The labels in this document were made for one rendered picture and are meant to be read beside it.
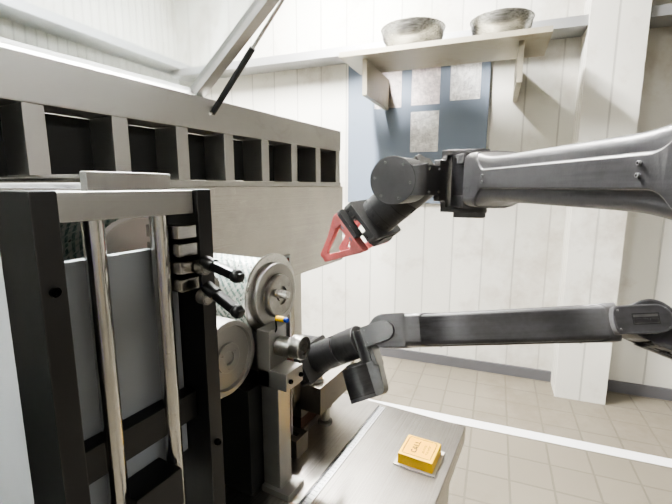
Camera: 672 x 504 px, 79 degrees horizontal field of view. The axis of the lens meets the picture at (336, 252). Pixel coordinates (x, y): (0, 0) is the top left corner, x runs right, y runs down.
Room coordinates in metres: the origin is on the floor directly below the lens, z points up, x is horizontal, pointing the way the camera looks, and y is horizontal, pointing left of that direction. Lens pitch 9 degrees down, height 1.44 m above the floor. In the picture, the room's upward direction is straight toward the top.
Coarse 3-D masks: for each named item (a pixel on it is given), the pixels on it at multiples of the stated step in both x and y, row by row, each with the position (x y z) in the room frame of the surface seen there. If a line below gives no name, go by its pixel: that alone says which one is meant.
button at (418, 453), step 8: (408, 440) 0.76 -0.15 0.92; (416, 440) 0.76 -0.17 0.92; (424, 440) 0.76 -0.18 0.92; (400, 448) 0.74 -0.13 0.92; (408, 448) 0.74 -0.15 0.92; (416, 448) 0.74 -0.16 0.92; (424, 448) 0.74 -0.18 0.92; (432, 448) 0.74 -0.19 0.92; (440, 448) 0.74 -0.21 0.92; (400, 456) 0.72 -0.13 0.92; (408, 456) 0.71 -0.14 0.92; (416, 456) 0.71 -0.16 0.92; (424, 456) 0.71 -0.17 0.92; (432, 456) 0.71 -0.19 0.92; (408, 464) 0.71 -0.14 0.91; (416, 464) 0.70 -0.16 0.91; (424, 464) 0.70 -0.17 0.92; (432, 464) 0.69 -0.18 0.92; (432, 472) 0.69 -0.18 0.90
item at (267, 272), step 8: (272, 264) 0.70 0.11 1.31; (280, 264) 0.71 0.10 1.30; (264, 272) 0.68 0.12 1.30; (272, 272) 0.69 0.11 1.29; (280, 272) 0.71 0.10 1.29; (288, 272) 0.74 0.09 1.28; (256, 280) 0.67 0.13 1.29; (264, 280) 0.67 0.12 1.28; (256, 288) 0.66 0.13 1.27; (264, 288) 0.67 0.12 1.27; (256, 296) 0.65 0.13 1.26; (256, 304) 0.65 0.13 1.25; (256, 312) 0.66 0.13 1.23; (264, 312) 0.67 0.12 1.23; (288, 312) 0.73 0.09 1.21; (264, 320) 0.67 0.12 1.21; (272, 320) 0.69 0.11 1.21
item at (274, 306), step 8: (272, 280) 0.68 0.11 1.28; (280, 280) 0.70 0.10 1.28; (288, 280) 0.72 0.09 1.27; (272, 288) 0.68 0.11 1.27; (280, 288) 0.70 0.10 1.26; (288, 288) 0.72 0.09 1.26; (264, 296) 0.67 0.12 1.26; (272, 296) 0.67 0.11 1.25; (264, 304) 0.67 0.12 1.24; (272, 304) 0.67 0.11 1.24; (280, 304) 0.70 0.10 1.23; (288, 304) 0.72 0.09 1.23; (272, 312) 0.67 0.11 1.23; (280, 312) 0.69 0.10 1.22
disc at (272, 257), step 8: (264, 256) 0.69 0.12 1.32; (272, 256) 0.71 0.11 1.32; (280, 256) 0.73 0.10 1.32; (256, 264) 0.67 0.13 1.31; (264, 264) 0.69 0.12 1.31; (288, 264) 0.75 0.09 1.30; (256, 272) 0.67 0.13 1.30; (248, 280) 0.65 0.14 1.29; (248, 288) 0.65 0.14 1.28; (248, 296) 0.65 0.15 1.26; (248, 304) 0.65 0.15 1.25; (248, 312) 0.65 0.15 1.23; (248, 320) 0.65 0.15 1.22; (256, 320) 0.67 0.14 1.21; (256, 328) 0.67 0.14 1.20
